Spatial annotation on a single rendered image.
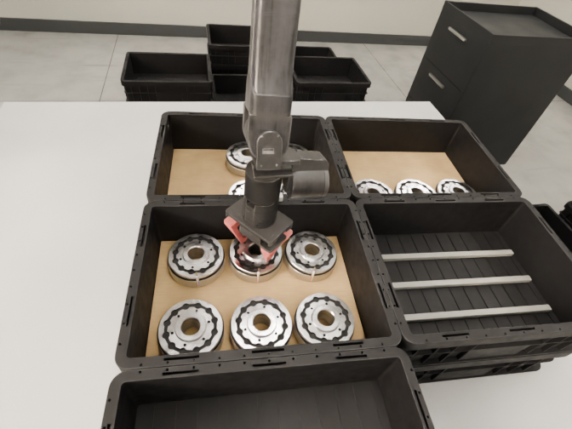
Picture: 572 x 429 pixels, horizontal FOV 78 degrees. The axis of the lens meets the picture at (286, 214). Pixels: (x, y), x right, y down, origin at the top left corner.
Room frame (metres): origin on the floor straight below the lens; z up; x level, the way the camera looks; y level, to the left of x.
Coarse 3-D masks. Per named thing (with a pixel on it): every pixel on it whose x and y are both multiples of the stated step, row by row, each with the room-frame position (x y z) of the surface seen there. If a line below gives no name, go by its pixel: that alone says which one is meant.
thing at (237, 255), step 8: (248, 240) 0.42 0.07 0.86; (232, 248) 0.40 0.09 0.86; (240, 248) 0.40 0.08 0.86; (280, 248) 0.42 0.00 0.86; (232, 256) 0.38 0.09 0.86; (240, 256) 0.38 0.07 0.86; (272, 256) 0.39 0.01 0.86; (280, 256) 0.40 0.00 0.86; (240, 264) 0.37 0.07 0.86; (248, 264) 0.37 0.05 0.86; (256, 264) 0.37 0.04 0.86; (264, 264) 0.37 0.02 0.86; (272, 264) 0.38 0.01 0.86; (248, 272) 0.35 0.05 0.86; (256, 272) 0.35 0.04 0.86; (264, 272) 0.36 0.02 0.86
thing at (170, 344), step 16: (176, 304) 0.27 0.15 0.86; (192, 304) 0.27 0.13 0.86; (208, 304) 0.28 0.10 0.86; (176, 320) 0.24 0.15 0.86; (208, 320) 0.25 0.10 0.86; (160, 336) 0.21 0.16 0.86; (176, 336) 0.21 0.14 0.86; (208, 336) 0.22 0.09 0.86; (176, 352) 0.19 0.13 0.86; (192, 352) 0.19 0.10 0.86
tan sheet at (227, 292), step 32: (160, 256) 0.37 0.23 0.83; (160, 288) 0.31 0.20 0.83; (192, 288) 0.32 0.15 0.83; (224, 288) 0.33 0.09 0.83; (256, 288) 0.34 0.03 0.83; (288, 288) 0.35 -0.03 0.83; (320, 288) 0.36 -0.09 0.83; (160, 320) 0.25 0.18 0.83; (224, 320) 0.27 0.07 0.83; (320, 320) 0.30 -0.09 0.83; (160, 352) 0.20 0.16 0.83
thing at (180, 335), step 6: (192, 312) 0.25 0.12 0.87; (180, 318) 0.24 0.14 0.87; (186, 318) 0.24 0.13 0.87; (192, 318) 0.25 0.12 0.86; (198, 318) 0.25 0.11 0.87; (180, 324) 0.23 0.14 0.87; (204, 324) 0.24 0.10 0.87; (174, 330) 0.22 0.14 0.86; (180, 330) 0.22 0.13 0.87; (198, 330) 0.23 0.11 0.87; (204, 330) 0.23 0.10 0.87; (180, 336) 0.21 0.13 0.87; (186, 336) 0.21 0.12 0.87; (192, 336) 0.22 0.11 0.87; (198, 336) 0.22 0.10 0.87; (186, 342) 0.21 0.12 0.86
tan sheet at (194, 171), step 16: (176, 160) 0.66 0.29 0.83; (192, 160) 0.67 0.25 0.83; (208, 160) 0.68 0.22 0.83; (224, 160) 0.69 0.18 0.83; (176, 176) 0.60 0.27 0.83; (192, 176) 0.61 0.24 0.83; (208, 176) 0.62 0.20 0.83; (224, 176) 0.63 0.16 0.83; (240, 176) 0.64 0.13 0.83; (176, 192) 0.55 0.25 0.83; (192, 192) 0.56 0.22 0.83; (208, 192) 0.56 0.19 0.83; (224, 192) 0.57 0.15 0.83
